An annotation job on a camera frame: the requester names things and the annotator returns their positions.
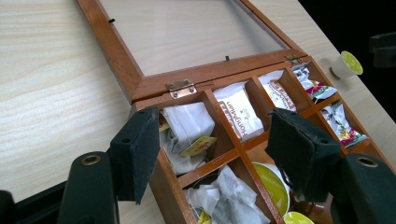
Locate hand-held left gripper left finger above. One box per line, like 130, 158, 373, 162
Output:
109, 106, 162, 205

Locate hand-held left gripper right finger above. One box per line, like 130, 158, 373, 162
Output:
265, 107, 342, 203

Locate white capsule with yellow lid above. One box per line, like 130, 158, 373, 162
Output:
282, 211, 316, 224
251, 161, 292, 217
329, 49, 364, 80

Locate wooden glass-lid tea box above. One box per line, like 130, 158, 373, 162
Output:
76, 0, 394, 224

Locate white colourful-print packet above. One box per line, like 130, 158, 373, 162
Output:
320, 101, 369, 149
291, 63, 339, 105

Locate pile of white tea bags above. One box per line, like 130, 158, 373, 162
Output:
183, 164, 272, 224
159, 102, 219, 175

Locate white sachet with brown print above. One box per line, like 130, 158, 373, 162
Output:
213, 81, 265, 143
258, 69, 297, 113

